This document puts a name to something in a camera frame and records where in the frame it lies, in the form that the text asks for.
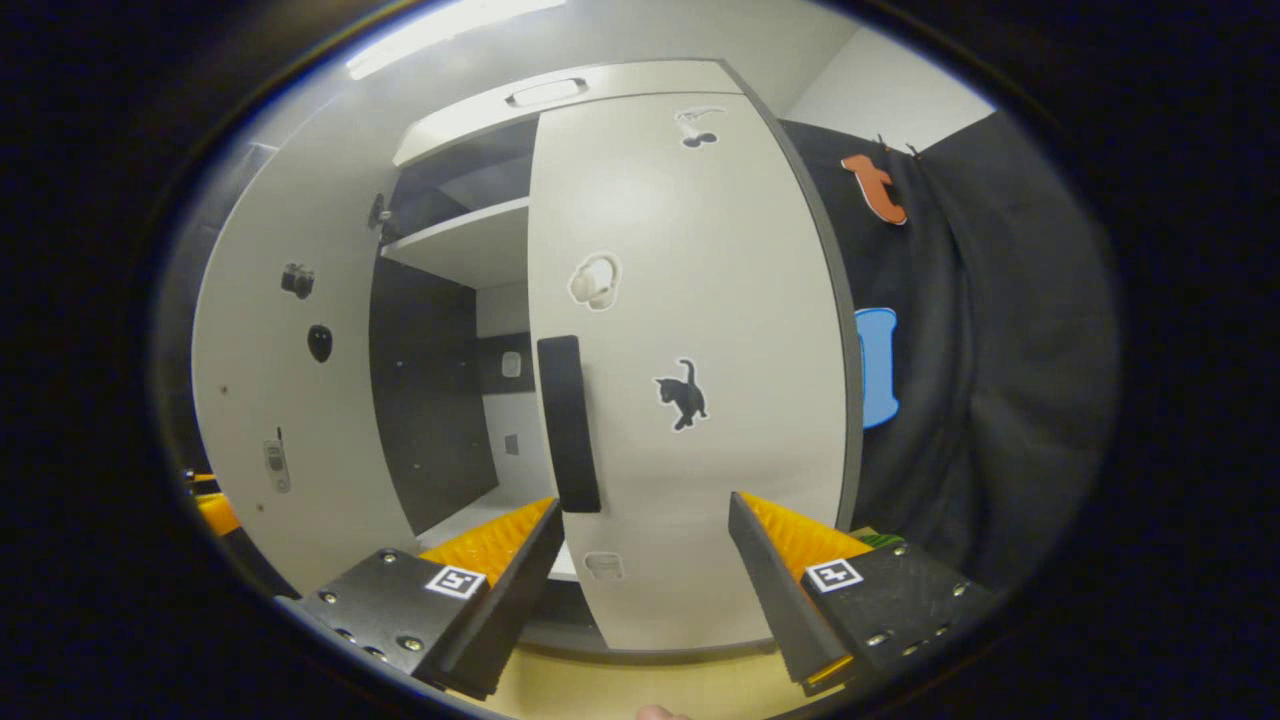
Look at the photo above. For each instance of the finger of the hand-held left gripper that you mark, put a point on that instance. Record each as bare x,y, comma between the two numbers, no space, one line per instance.
218,512

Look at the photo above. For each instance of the white door with phone sticker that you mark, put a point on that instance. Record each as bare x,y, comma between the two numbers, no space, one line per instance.
290,420

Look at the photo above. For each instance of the white cabinet flap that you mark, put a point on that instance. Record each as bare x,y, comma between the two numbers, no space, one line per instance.
470,120

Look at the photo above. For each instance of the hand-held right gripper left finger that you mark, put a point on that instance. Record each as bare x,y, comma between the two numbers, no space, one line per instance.
515,600

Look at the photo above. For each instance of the small green object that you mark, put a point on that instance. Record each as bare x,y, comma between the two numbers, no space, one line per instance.
880,541

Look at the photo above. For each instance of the white door with cat sticker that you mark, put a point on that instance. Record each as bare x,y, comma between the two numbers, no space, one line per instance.
700,300

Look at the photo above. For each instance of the metal door hinge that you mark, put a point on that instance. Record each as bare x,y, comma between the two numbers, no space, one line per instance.
379,215

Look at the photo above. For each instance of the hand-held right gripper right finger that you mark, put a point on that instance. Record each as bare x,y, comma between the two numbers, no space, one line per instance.
770,600

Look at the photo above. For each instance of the white and grey cabinet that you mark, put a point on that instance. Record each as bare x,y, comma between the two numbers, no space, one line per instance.
440,380

